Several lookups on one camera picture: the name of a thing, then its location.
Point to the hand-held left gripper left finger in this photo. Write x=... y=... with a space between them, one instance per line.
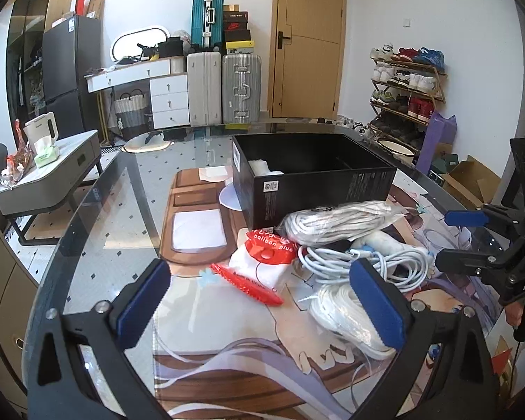
x=144 y=302

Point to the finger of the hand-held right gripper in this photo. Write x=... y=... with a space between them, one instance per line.
x=463 y=218
x=459 y=259

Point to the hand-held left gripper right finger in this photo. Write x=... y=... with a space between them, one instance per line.
x=376 y=302

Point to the clear bag of white laces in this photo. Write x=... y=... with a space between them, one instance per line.
x=341 y=223

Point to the red toothed plastic strip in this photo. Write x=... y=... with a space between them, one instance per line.
x=245 y=282

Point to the red white glue packet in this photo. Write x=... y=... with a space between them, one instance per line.
x=262 y=267

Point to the black cardboard box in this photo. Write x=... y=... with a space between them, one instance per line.
x=315 y=192

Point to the person's right hand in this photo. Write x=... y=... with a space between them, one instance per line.
x=511 y=313

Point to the open cardboard box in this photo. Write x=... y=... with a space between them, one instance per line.
x=472 y=179

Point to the white round bin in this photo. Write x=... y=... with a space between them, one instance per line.
x=396 y=148

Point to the printed table mat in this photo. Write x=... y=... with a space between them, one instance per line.
x=227 y=358

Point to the wooden shoe rack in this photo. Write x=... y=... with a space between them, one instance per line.
x=409 y=96

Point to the pile of floor shoes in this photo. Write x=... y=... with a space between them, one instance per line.
x=348 y=123

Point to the grey coffee table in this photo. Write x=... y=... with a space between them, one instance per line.
x=57 y=175

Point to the white round floor mat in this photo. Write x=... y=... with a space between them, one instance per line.
x=146 y=144

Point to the green tissue pack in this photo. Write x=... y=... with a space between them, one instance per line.
x=46 y=155

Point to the white plastic wrap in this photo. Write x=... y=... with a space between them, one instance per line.
x=260 y=166

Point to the woven basket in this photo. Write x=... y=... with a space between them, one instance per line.
x=131 y=111

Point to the red snack bag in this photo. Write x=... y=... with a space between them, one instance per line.
x=19 y=157

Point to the white electric kettle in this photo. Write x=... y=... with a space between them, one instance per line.
x=41 y=129

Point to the white desk with drawers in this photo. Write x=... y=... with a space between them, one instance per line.
x=170 y=96

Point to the white suitcase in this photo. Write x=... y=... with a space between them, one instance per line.
x=203 y=89

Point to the wooden door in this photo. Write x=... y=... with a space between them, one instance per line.
x=310 y=52

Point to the silver suitcase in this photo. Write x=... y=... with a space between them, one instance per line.
x=241 y=89

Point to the dark grey refrigerator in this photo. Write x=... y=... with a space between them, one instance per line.
x=70 y=65

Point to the black bag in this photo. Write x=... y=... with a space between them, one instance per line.
x=173 y=48

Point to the oval mirror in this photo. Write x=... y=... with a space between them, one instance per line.
x=131 y=39

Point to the dark glass cabinet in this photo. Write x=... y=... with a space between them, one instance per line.
x=24 y=43

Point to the teal suitcase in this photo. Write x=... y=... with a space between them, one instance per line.
x=201 y=22

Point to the stack of shoe boxes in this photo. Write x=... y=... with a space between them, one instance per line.
x=237 y=30

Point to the flat cardboard pieces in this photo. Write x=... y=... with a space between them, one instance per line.
x=92 y=4

